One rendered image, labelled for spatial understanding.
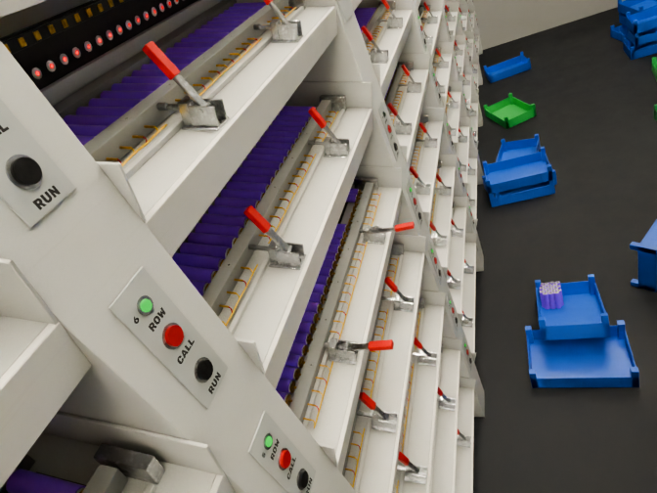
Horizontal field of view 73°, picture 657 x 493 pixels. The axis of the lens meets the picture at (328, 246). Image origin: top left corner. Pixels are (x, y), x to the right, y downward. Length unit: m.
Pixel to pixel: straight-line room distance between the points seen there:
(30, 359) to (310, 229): 0.39
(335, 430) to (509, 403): 1.12
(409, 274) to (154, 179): 0.74
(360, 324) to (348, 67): 0.47
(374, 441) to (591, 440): 0.92
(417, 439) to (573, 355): 0.88
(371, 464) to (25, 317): 0.60
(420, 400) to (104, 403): 0.78
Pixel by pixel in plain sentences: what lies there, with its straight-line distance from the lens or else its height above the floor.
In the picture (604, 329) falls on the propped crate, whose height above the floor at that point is 0.13.
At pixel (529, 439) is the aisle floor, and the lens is 1.62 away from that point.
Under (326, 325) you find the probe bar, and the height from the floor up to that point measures 0.97.
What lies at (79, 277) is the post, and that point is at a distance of 0.32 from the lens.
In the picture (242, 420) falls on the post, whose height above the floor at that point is 1.13.
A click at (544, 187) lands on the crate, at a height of 0.05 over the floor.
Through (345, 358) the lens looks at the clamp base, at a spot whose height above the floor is 0.94.
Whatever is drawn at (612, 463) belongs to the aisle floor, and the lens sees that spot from 1.59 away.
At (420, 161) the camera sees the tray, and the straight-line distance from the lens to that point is 1.44.
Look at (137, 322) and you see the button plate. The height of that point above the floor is 1.27.
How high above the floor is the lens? 1.43
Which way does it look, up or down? 33 degrees down
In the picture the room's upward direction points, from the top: 27 degrees counter-clockwise
